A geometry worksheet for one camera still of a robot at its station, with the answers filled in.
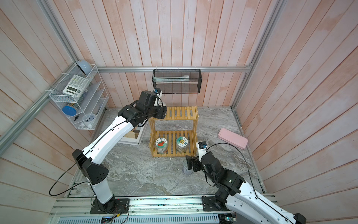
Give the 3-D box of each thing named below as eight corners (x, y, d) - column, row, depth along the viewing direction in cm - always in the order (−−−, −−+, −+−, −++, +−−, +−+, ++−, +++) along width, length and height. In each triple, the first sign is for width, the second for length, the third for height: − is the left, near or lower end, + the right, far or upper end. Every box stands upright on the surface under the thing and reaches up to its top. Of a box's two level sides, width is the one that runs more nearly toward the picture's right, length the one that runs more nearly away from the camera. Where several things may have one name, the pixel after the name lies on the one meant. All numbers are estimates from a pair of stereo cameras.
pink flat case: (215, 136, 104) (216, 135, 102) (219, 128, 109) (220, 126, 107) (244, 150, 97) (246, 148, 95) (247, 141, 102) (249, 139, 100)
